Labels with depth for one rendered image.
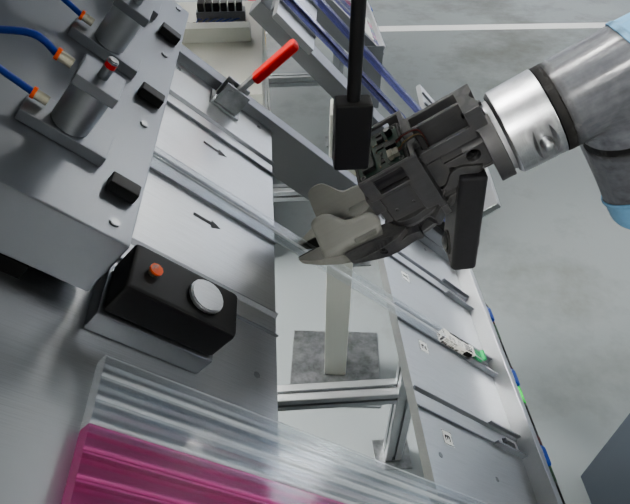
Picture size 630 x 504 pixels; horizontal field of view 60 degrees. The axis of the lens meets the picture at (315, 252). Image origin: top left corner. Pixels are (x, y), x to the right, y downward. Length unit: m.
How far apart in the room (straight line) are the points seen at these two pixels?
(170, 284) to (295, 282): 1.49
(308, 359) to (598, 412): 0.80
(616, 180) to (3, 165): 0.46
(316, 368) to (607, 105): 1.25
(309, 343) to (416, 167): 1.23
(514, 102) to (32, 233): 0.35
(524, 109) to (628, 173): 0.11
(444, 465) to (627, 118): 0.33
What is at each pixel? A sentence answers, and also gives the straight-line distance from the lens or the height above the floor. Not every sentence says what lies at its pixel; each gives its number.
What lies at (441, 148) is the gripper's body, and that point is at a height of 1.08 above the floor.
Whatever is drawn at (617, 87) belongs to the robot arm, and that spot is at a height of 1.14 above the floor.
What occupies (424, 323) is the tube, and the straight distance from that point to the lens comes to 0.64.
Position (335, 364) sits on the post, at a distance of 1.53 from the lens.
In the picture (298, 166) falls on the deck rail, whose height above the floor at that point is 0.92.
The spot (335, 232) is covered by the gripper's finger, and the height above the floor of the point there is 1.00.
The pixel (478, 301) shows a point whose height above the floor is 0.73.
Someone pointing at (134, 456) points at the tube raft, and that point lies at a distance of 0.32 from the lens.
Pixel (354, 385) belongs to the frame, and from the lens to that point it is 1.19.
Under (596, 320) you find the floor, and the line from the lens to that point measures 1.92.
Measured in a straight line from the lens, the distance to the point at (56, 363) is 0.33.
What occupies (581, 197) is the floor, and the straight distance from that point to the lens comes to 2.39.
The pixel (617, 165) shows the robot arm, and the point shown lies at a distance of 0.52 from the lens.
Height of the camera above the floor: 1.33
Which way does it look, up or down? 44 degrees down
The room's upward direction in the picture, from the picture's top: straight up
